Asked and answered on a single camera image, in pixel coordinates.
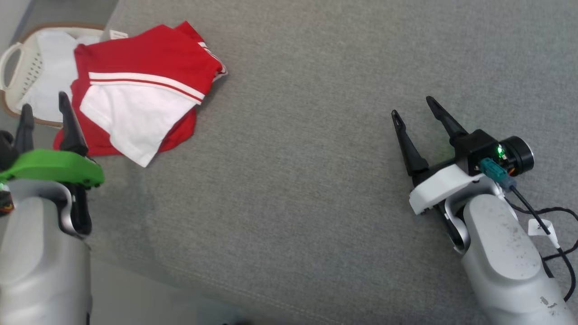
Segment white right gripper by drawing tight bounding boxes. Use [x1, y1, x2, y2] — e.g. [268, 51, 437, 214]
[391, 96, 504, 215]

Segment teal right camera connector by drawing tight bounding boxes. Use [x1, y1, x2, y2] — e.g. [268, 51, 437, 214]
[480, 158, 517, 191]

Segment grey fabric sofa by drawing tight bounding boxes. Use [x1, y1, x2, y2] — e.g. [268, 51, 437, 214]
[53, 0, 578, 325]

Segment white perforated laundry basket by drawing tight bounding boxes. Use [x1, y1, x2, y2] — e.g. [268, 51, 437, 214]
[0, 23, 107, 129]

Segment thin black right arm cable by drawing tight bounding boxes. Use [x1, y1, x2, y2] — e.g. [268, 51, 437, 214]
[506, 185, 578, 303]

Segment white cloth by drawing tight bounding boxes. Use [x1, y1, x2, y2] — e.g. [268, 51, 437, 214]
[20, 31, 102, 122]

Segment red shorts with white stripes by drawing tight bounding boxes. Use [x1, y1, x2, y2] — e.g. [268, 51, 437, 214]
[53, 25, 225, 168]

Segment white cable label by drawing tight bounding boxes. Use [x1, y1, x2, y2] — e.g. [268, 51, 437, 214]
[527, 219, 561, 249]

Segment red garment with white bands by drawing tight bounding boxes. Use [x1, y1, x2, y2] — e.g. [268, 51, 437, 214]
[174, 20, 228, 84]

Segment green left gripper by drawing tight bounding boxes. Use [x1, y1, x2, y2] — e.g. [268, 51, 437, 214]
[0, 92, 105, 238]

